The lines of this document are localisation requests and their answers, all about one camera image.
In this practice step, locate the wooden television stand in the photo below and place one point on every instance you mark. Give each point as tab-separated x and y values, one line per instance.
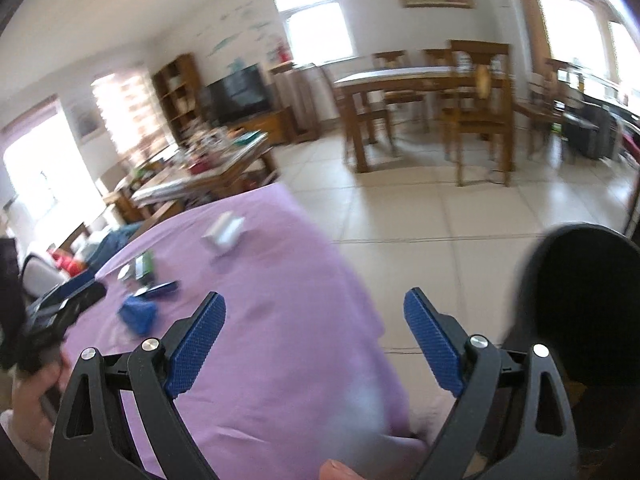
265	125

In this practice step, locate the tall wooden cabinet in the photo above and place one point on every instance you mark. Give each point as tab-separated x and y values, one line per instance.
297	100

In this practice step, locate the black trash bin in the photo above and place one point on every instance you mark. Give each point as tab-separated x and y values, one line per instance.
585	310

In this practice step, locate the wooden coffee table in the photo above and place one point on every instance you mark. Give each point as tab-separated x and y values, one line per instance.
220	175

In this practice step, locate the green packet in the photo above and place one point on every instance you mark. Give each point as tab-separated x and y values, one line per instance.
145	265

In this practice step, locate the coffee table clutter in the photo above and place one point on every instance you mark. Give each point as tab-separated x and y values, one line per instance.
210	150

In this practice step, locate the wooden sofa armrest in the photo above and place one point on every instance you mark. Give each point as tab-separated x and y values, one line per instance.
72	240

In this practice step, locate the purple table cloth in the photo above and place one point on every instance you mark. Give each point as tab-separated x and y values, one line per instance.
280	310

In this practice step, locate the person's left forearm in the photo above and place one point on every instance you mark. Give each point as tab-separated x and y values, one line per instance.
17	445

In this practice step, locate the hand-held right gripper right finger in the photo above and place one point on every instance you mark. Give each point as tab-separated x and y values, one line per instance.
432	340

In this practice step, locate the bright wall window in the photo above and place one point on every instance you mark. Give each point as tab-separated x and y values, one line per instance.
315	22

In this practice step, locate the window with pink blinds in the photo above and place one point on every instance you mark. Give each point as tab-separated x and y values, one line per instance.
132	115

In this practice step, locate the large balcony window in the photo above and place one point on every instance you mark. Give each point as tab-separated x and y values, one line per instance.
40	170

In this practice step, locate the wooden bookshelf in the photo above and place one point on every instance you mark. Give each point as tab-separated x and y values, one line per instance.
177	95

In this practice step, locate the red cloth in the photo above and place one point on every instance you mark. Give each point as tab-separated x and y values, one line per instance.
67	262

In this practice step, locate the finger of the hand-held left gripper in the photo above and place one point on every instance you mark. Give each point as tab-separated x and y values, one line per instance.
87	292

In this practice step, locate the black television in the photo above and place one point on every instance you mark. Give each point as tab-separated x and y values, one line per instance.
240	92

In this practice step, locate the white small card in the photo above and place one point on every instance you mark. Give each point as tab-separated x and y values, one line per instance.
125	272

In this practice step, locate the blue crumpled wrapper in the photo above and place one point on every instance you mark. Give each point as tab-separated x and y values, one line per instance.
137	312

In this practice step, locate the white small box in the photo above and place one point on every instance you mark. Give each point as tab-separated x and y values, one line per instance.
224	231

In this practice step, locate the wooden dining table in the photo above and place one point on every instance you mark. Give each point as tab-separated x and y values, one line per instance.
400	82

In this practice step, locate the wooden dining chair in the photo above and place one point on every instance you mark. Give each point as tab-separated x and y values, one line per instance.
367	110
436	57
480	120
392	60
542	105

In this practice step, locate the person's left hand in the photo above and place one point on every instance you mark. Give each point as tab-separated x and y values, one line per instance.
35	390

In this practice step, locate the person's right hand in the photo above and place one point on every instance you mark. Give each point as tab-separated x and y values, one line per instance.
340	471

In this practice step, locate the white standing air conditioner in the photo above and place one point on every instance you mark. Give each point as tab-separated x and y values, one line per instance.
515	25

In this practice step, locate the blue flat wrapper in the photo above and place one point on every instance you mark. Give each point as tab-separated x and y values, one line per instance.
162	289

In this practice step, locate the black storage box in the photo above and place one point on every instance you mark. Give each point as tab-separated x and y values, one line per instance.
587	132

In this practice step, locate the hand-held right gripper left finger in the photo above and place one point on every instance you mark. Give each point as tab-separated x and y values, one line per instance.
197	345

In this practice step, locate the blue cloth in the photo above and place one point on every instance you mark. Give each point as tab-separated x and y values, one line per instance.
115	242

